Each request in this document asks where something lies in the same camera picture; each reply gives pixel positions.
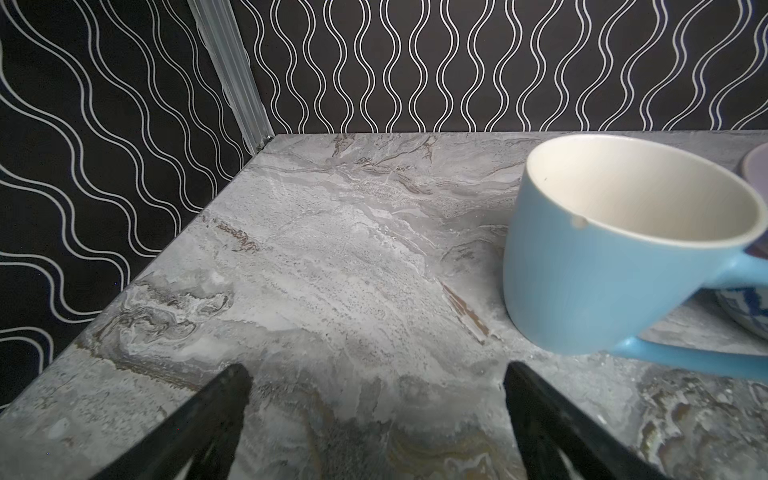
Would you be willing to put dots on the aluminium frame corner post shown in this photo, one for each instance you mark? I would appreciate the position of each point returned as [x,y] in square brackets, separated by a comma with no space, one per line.
[217,25]

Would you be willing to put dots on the light blue ceramic mug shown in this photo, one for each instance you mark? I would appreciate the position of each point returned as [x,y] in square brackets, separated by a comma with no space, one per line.
[609,234]

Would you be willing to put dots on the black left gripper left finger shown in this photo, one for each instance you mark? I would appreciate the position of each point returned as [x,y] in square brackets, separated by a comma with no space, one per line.
[200,438]

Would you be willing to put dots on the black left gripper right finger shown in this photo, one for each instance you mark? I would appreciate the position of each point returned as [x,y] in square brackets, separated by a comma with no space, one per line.
[555,438]

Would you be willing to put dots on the lilac ceramic bowl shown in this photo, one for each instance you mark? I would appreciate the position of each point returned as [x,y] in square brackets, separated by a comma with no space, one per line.
[753,168]

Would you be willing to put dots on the blue white patterned bowl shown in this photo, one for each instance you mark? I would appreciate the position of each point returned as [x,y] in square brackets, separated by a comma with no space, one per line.
[747,307]

